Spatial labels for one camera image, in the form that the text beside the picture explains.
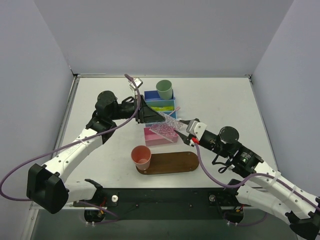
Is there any clear textured plastic box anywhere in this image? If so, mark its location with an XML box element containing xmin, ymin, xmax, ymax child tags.
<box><xmin>149</xmin><ymin>112</ymin><xmax>184</xmax><ymax>143</ymax></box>

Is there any pink plastic cup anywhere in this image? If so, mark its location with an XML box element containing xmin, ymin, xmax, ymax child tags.
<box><xmin>131</xmin><ymin>145</ymin><xmax>152</xmax><ymax>171</ymax></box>

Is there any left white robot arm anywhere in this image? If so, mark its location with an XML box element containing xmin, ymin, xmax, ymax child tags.
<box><xmin>26</xmin><ymin>90</ymin><xmax>165</xmax><ymax>214</ymax></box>

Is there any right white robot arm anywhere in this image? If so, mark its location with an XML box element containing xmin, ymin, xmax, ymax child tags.
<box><xmin>176</xmin><ymin>118</ymin><xmax>320</xmax><ymax>240</ymax></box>

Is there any light blue toothbrush bin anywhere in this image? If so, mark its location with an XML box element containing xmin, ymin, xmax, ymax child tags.
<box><xmin>163</xmin><ymin>111</ymin><xmax>181</xmax><ymax>121</ymax></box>

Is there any pink toothbrush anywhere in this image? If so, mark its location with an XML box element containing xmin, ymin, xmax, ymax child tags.
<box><xmin>165</xmin><ymin>106</ymin><xmax>181</xmax><ymax>119</ymax></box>

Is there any yellow-green toothpaste tube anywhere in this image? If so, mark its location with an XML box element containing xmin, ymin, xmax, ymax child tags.
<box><xmin>151</xmin><ymin>106</ymin><xmax>175</xmax><ymax>112</ymax></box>

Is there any light blue toothpaste bin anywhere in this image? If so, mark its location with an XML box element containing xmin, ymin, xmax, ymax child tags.
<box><xmin>146</xmin><ymin>100</ymin><xmax>176</xmax><ymax>109</ymax></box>

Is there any brown wooden oval tray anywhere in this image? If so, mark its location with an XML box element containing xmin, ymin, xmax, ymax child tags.
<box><xmin>136</xmin><ymin>151</ymin><xmax>199</xmax><ymax>175</ymax></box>

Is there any dark blue bin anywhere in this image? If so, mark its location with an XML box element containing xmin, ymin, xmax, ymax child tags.
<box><xmin>144</xmin><ymin>90</ymin><xmax>176</xmax><ymax>102</ymax></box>

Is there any pink bin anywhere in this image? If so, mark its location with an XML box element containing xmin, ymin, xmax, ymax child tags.
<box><xmin>144</xmin><ymin>127</ymin><xmax>179</xmax><ymax>147</ymax></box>

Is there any green plastic cup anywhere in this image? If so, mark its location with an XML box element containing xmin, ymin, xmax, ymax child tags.
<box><xmin>156</xmin><ymin>79</ymin><xmax>173</xmax><ymax>100</ymax></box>

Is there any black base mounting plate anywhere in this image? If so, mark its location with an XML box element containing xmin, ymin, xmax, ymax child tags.
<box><xmin>88</xmin><ymin>187</ymin><xmax>241</xmax><ymax>220</ymax></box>

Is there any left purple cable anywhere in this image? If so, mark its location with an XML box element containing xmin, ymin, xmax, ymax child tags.
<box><xmin>0</xmin><ymin>73</ymin><xmax>141</xmax><ymax>202</ymax></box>

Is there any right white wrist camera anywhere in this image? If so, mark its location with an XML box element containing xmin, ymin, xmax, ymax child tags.
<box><xmin>186</xmin><ymin>119</ymin><xmax>207</xmax><ymax>140</ymax></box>

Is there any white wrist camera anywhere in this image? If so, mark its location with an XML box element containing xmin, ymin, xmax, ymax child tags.
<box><xmin>128</xmin><ymin>77</ymin><xmax>143</xmax><ymax>92</ymax></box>
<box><xmin>186</xmin><ymin>119</ymin><xmax>207</xmax><ymax>140</ymax></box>

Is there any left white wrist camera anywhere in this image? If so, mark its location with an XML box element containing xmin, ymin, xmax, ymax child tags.
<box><xmin>128</xmin><ymin>77</ymin><xmax>143</xmax><ymax>92</ymax></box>

